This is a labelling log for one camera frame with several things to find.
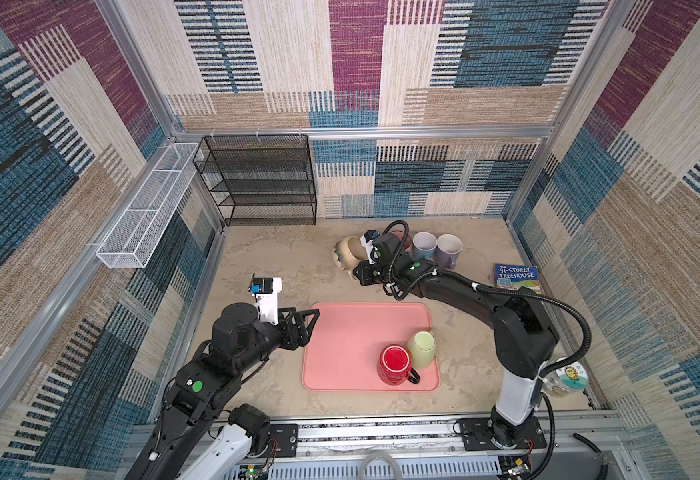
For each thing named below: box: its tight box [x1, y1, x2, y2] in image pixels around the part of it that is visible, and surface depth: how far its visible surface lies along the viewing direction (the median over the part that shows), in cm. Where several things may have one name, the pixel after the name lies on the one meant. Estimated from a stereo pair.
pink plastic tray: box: [302, 302, 439, 392], surface depth 90 cm
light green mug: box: [407, 330, 436, 369], surface depth 81 cm
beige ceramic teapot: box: [332, 235, 367, 280], surface depth 88 cm
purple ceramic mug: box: [433, 234, 463, 270], surface depth 104 cm
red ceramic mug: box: [377, 344, 421, 386], surface depth 79 cm
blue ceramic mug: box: [412, 231, 438, 261], surface depth 103 cm
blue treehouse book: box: [493, 264, 541, 294], surface depth 103 cm
